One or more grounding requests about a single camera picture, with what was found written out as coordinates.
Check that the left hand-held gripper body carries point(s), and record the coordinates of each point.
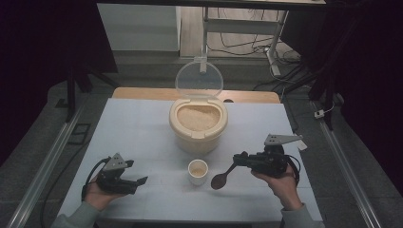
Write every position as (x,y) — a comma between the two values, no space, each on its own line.
(115,185)

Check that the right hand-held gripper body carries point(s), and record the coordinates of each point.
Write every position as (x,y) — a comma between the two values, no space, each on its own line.
(272,163)

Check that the brown wooden spoon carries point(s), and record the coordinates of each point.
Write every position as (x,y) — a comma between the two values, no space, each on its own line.
(218,181)

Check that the rice portion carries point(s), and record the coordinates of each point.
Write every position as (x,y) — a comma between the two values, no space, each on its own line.
(198,172)

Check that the white cup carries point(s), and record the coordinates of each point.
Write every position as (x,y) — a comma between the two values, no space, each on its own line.
(198,180)

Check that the beige rice container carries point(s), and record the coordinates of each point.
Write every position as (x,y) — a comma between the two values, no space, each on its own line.
(196,142)

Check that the uncooked rice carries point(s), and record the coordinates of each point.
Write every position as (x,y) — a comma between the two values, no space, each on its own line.
(198,117)

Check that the person's left hand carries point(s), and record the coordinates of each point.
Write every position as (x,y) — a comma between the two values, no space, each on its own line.
(99,198)

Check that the person's right hand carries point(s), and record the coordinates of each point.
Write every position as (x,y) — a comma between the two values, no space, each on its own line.
(283,190)

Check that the white table mat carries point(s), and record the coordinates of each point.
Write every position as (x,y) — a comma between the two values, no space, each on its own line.
(142,133)

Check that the white paper tag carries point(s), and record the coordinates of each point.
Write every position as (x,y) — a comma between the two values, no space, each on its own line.
(302,145)

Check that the dark table grommet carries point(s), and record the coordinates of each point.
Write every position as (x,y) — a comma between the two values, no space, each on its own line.
(228,101)

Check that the small white box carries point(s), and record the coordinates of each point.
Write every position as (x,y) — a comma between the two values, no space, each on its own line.
(319,114)

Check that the wooden table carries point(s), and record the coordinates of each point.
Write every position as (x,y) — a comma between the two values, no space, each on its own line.
(142,94)

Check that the black stand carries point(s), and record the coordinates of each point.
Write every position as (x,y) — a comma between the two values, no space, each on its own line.
(71,95)
(323,91)

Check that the clear round container lid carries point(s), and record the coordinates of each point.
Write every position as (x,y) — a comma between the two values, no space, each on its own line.
(199,79)

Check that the white-legged desk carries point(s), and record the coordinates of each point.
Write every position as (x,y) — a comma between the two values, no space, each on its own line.
(240,26)

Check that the white panel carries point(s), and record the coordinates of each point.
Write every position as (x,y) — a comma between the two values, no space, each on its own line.
(139,28)

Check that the dark curtain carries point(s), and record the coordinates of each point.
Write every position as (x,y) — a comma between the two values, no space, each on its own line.
(41,57)
(367,63)

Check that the black rectangular floor frame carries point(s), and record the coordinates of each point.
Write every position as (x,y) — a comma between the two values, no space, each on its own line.
(79,142)

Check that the aluminium rail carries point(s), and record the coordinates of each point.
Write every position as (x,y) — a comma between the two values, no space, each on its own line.
(47,164)
(345,167)

